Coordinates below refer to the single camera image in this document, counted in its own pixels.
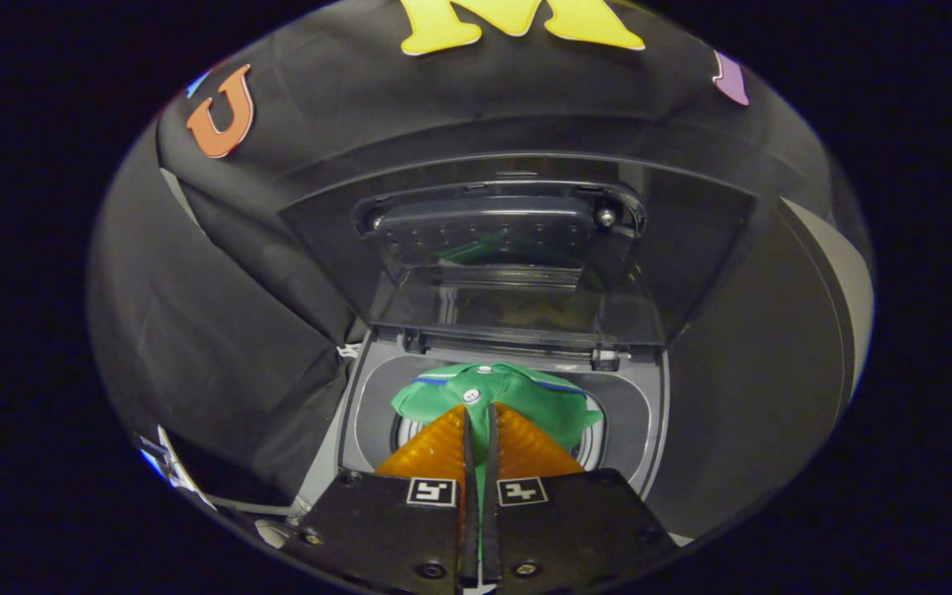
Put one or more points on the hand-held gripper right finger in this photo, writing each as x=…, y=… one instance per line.
x=489, y=512

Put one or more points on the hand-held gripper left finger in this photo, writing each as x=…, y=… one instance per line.
x=468, y=512

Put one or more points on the green polo shirt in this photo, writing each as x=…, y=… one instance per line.
x=517, y=397

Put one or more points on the dark washing machine lid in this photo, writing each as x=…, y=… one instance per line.
x=492, y=240

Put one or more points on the grey cabinet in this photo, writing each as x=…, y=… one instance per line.
x=757, y=372

